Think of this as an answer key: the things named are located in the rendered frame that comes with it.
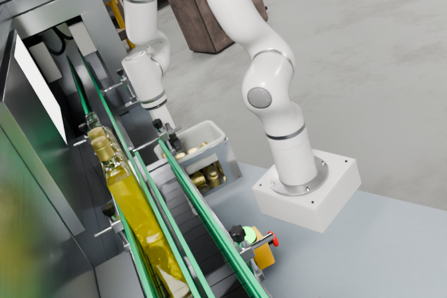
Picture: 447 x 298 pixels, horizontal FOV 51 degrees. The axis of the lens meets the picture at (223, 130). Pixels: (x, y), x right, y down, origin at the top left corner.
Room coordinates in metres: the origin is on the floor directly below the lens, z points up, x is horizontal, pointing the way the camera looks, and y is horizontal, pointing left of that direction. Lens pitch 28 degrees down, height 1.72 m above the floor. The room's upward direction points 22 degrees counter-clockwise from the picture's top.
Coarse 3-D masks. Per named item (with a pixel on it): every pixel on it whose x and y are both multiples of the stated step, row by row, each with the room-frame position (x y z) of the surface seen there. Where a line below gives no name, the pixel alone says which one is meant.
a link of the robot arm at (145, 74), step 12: (132, 60) 1.32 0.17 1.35; (144, 60) 1.32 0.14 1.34; (132, 72) 1.31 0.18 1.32; (144, 72) 1.31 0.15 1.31; (156, 72) 1.34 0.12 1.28; (132, 84) 1.33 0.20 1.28; (144, 84) 1.31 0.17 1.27; (156, 84) 1.32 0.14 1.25; (144, 96) 1.31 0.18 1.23; (156, 96) 1.31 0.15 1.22
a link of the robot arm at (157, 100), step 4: (164, 92) 1.34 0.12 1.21; (160, 96) 1.32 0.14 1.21; (164, 96) 1.33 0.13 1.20; (148, 100) 1.31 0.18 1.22; (152, 100) 1.31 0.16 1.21; (156, 100) 1.31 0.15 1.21; (160, 100) 1.31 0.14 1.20; (144, 104) 1.32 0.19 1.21; (148, 104) 1.31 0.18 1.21; (152, 104) 1.31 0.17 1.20; (156, 104) 1.31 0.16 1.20
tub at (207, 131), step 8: (208, 120) 1.46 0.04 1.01; (192, 128) 1.45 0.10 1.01; (200, 128) 1.45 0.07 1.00; (208, 128) 1.45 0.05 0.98; (216, 128) 1.38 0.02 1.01; (184, 136) 1.44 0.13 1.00; (192, 136) 1.44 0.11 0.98; (200, 136) 1.45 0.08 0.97; (208, 136) 1.45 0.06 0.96; (216, 136) 1.40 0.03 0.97; (224, 136) 1.31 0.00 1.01; (184, 144) 1.44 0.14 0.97; (192, 144) 1.44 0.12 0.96; (200, 144) 1.44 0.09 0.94; (208, 144) 1.30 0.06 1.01; (160, 152) 1.41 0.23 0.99; (176, 152) 1.43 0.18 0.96; (184, 152) 1.43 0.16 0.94; (192, 152) 1.29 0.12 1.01; (184, 160) 1.28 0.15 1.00
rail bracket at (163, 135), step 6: (156, 120) 1.24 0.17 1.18; (156, 126) 1.23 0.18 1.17; (180, 126) 1.25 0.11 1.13; (162, 132) 1.23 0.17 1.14; (168, 132) 1.24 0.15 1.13; (156, 138) 1.23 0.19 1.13; (162, 138) 1.23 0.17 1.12; (168, 138) 1.23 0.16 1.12; (144, 144) 1.22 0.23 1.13; (150, 144) 1.23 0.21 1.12; (168, 144) 1.23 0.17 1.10; (132, 150) 1.21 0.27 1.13; (138, 150) 1.22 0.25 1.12; (168, 150) 1.23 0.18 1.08; (174, 150) 1.23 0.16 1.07; (132, 156) 1.21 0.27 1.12
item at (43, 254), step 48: (0, 48) 1.26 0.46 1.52; (0, 144) 0.80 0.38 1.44; (0, 192) 0.64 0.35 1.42; (96, 192) 1.61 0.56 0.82; (0, 240) 0.53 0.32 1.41; (48, 240) 0.70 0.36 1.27; (96, 240) 1.08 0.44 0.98; (0, 288) 0.44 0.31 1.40; (48, 288) 0.56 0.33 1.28; (96, 288) 0.79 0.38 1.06
